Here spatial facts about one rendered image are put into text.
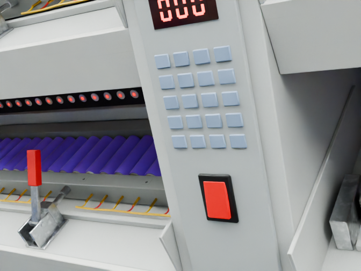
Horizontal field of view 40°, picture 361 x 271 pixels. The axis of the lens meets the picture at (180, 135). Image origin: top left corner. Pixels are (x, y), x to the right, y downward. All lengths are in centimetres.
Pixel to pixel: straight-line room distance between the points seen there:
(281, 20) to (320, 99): 10
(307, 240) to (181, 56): 14
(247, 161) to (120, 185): 20
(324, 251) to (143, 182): 18
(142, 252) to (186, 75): 18
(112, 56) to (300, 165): 15
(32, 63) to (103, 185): 15
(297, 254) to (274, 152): 7
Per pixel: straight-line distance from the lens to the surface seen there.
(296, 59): 29
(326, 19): 28
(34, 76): 42
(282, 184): 31
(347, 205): 37
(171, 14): 31
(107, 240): 47
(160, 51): 32
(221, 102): 30
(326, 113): 38
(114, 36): 34
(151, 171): 49
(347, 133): 42
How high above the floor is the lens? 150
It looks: 15 degrees down
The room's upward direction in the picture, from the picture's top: 12 degrees counter-clockwise
